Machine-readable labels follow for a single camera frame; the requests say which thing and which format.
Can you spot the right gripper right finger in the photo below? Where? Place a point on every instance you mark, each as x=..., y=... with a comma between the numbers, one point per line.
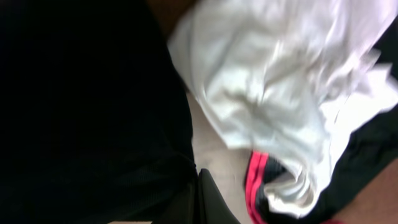
x=211, y=204

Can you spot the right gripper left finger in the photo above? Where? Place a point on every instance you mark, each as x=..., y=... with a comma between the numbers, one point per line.
x=182, y=209

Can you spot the black t-shirt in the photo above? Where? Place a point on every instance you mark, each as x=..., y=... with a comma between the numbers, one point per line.
x=95, y=123

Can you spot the grey red-trimmed shorts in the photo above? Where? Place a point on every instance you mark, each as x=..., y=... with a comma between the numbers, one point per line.
x=258, y=186

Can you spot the crumpled white shirt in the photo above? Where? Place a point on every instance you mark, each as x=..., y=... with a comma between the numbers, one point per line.
x=291, y=78

